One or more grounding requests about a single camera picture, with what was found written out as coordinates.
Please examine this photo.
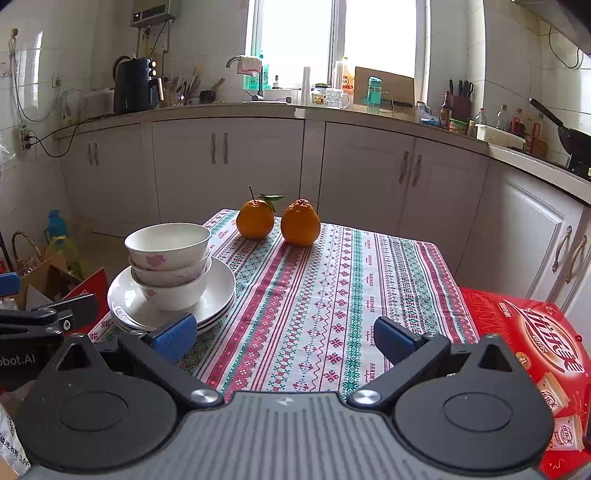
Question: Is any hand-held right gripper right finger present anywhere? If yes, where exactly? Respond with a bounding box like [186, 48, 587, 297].
[346, 316, 525, 411]

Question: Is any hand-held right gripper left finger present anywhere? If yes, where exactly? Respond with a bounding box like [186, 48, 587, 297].
[46, 312, 225, 413]

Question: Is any white pink floral bowl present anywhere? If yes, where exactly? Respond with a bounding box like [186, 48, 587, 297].
[124, 223, 212, 271]
[128, 251, 213, 288]
[130, 261, 213, 311]

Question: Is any white stained fruit print plate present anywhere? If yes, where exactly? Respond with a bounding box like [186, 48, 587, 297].
[107, 256, 237, 325]

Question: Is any red cardboard box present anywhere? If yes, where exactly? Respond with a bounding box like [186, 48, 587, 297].
[60, 267, 110, 333]

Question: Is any woven basket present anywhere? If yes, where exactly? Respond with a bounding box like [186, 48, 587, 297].
[11, 231, 43, 273]

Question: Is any brown cardboard box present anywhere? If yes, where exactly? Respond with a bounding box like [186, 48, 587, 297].
[18, 251, 84, 310]

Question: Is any yellow plastic bag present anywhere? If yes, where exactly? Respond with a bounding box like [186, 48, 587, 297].
[44, 235, 86, 280]

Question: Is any patterned woven tablecloth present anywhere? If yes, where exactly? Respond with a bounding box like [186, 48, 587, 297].
[88, 209, 481, 402]

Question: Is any white printed sack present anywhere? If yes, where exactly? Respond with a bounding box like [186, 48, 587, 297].
[0, 401, 28, 476]

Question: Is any orange with green leaf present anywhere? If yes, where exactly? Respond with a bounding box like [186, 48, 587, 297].
[236, 186, 287, 239]

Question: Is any red snack gift box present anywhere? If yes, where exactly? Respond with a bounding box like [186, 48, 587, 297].
[457, 287, 591, 480]

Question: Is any bumpy orange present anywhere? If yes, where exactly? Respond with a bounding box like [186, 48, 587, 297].
[281, 198, 321, 247]

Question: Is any white electric kettle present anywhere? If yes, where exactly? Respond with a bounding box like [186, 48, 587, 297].
[61, 90, 85, 124]

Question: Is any dark blue air fryer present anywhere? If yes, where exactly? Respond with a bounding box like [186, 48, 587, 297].
[113, 55, 160, 114]

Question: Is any blue packet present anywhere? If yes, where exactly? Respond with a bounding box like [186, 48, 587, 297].
[414, 102, 440, 126]

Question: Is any white plastic tray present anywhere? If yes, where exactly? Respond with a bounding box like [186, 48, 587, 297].
[475, 124, 527, 148]

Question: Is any utensil holder with chopsticks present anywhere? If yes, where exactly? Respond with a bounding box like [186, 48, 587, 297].
[164, 67, 204, 108]

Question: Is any small black pot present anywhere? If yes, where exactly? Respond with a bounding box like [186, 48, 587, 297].
[199, 78, 227, 104]

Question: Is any dark knife block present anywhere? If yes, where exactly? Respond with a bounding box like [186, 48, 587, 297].
[449, 79, 474, 121]

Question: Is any brown condiment bottle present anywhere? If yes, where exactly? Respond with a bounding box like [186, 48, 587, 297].
[531, 113, 549, 155]

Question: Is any wooden cutting board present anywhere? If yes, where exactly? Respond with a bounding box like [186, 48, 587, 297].
[353, 67, 415, 109]

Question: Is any metal sink faucet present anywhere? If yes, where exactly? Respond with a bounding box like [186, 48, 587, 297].
[225, 55, 266, 102]

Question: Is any green detergent bottle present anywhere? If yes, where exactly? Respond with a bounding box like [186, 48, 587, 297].
[243, 48, 269, 90]

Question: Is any clear jug orange label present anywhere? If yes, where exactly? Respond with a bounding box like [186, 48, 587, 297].
[332, 56, 355, 90]

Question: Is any black wok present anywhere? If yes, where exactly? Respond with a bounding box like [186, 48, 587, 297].
[529, 98, 591, 171]

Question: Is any kitchen window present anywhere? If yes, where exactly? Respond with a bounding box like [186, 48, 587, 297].
[247, 0, 430, 90]

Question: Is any range hood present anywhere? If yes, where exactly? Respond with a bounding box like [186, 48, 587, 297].
[512, 0, 591, 51]

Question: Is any black power cable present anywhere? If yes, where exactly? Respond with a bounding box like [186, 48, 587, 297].
[28, 111, 116, 160]

